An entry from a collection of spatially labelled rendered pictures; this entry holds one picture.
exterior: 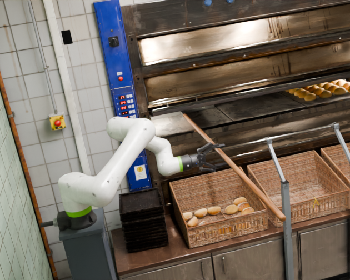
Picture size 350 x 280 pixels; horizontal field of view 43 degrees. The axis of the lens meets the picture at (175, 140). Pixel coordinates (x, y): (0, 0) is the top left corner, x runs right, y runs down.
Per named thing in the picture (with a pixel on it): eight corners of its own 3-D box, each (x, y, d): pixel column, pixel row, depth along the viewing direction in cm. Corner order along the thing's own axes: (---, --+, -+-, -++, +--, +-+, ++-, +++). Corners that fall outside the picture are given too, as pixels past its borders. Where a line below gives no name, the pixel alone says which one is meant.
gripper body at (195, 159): (188, 153, 267) (202, 150, 269) (189, 165, 270) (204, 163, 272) (190, 157, 261) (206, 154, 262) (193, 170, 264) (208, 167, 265)
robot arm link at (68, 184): (83, 220, 204) (74, 183, 197) (59, 215, 212) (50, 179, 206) (102, 207, 214) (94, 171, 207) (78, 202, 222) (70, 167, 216)
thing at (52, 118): (51, 128, 295) (48, 113, 292) (67, 125, 297) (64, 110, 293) (51, 131, 288) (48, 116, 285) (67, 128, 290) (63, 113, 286)
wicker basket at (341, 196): (248, 197, 342) (245, 164, 332) (315, 181, 351) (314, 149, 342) (275, 229, 297) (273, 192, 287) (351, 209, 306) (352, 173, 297)
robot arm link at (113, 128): (118, 137, 223) (123, 114, 225) (99, 135, 230) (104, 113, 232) (139, 146, 238) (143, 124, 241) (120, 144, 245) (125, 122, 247)
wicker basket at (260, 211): (172, 214, 333) (167, 181, 324) (244, 198, 342) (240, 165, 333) (188, 250, 288) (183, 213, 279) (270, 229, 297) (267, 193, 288)
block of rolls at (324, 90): (274, 86, 402) (274, 80, 400) (323, 76, 409) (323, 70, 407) (307, 102, 346) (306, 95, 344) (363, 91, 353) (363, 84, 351)
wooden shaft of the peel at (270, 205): (287, 221, 196) (286, 215, 195) (280, 223, 196) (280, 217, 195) (186, 116, 354) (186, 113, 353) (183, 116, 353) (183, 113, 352)
